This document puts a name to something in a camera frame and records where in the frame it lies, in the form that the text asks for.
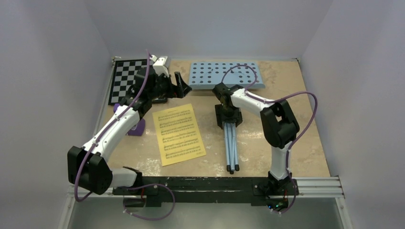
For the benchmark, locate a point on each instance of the aluminium frame rail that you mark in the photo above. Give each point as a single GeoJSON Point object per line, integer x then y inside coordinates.
{"type": "Point", "coordinates": [307, 162]}

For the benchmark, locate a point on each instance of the light blue music stand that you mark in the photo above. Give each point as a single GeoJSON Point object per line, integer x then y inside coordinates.
{"type": "Point", "coordinates": [224, 78]}

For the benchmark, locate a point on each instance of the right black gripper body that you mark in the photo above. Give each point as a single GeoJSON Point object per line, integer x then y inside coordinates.
{"type": "Point", "coordinates": [229, 113]}

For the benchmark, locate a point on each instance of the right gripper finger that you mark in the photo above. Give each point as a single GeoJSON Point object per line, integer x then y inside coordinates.
{"type": "Point", "coordinates": [221, 115]}
{"type": "Point", "coordinates": [237, 117]}

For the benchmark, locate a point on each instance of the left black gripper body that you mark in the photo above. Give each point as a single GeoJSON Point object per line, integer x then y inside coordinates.
{"type": "Point", "coordinates": [163, 87]}

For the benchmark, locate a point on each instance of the yellow sheet music page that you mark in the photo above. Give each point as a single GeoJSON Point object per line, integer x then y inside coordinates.
{"type": "Point", "coordinates": [178, 135]}

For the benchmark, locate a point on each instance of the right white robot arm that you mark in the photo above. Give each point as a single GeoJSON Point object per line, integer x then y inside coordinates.
{"type": "Point", "coordinates": [279, 124]}

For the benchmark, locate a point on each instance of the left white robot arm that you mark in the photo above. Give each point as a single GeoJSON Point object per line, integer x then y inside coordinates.
{"type": "Point", "coordinates": [87, 165]}

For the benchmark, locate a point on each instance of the purple metronome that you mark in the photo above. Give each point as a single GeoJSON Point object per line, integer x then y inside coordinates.
{"type": "Point", "coordinates": [138, 129]}

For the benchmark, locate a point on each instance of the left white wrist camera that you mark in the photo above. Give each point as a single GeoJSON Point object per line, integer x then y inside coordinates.
{"type": "Point", "coordinates": [161, 65]}

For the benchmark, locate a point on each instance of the black white chessboard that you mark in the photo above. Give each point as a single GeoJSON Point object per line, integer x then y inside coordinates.
{"type": "Point", "coordinates": [128, 76]}

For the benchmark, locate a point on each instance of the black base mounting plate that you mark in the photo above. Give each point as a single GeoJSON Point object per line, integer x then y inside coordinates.
{"type": "Point", "coordinates": [256, 191]}

